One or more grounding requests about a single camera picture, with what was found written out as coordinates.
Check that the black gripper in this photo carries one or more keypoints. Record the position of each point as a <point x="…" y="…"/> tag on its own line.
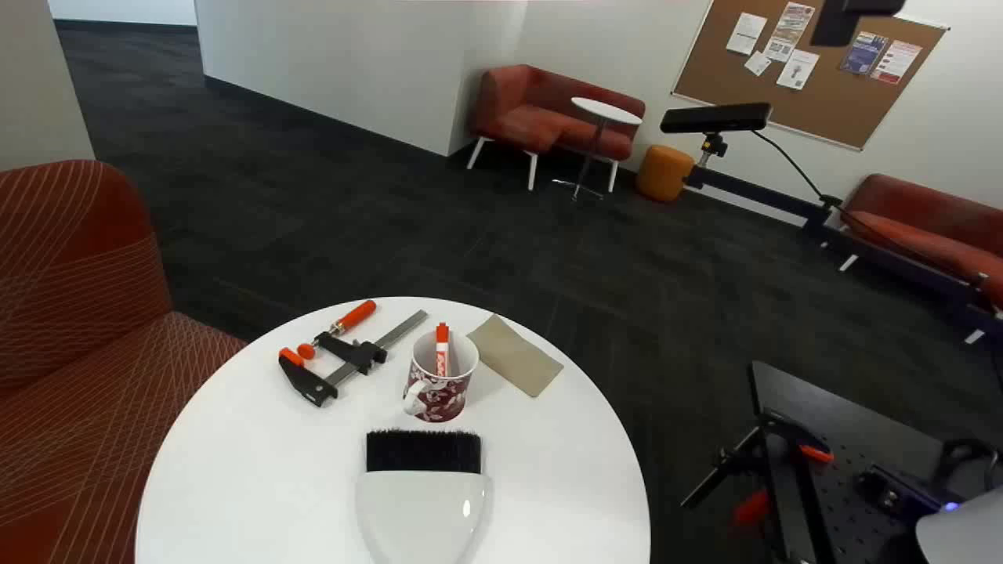
<point x="850" y="17"/>

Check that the orange white marker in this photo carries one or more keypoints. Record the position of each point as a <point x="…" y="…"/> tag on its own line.
<point x="444" y="349"/>

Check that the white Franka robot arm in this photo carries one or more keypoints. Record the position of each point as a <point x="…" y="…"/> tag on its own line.
<point x="965" y="534"/>

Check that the blue printed flyer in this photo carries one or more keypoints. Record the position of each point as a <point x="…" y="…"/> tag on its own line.
<point x="866" y="52"/>

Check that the white red printed flyer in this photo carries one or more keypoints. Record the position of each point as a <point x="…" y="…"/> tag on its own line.
<point x="789" y="30"/>

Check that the white paper red header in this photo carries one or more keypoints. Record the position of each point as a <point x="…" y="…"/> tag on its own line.
<point x="896" y="62"/>

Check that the white paper sheet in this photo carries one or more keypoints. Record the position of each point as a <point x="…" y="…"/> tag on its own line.
<point x="798" y="71"/>
<point x="748" y="33"/>

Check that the cork pin board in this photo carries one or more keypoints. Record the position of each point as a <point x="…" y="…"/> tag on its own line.
<point x="833" y="105"/>

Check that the small white note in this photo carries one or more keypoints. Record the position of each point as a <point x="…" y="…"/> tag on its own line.
<point x="756" y="63"/>

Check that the red bench couch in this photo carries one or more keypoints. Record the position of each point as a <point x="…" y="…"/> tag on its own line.
<point x="919" y="231"/>

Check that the orange round pouf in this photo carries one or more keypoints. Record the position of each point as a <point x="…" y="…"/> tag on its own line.
<point x="664" y="175"/>

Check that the small white round side table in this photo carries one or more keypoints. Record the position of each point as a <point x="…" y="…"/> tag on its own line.
<point x="602" y="110"/>

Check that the red armchair white legs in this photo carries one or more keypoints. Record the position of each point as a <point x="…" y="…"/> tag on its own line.
<point x="535" y="110"/>

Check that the white device with blue lights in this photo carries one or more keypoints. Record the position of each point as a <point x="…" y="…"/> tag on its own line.
<point x="866" y="418"/>

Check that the black stand leg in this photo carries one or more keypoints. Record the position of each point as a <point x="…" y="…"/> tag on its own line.
<point x="723" y="470"/>

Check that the beige rectangular cloth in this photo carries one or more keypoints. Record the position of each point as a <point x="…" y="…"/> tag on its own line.
<point x="517" y="358"/>

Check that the red white patterned mug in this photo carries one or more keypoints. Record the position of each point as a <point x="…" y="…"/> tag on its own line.
<point x="438" y="396"/>

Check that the red striped sofa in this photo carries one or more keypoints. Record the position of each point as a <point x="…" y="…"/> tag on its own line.
<point x="72" y="346"/>

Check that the black bar stereo camera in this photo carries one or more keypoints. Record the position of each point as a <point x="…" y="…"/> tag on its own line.
<point x="715" y="116"/>

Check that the black camera mount beam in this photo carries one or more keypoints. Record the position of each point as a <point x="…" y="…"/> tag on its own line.
<point x="762" y="195"/>

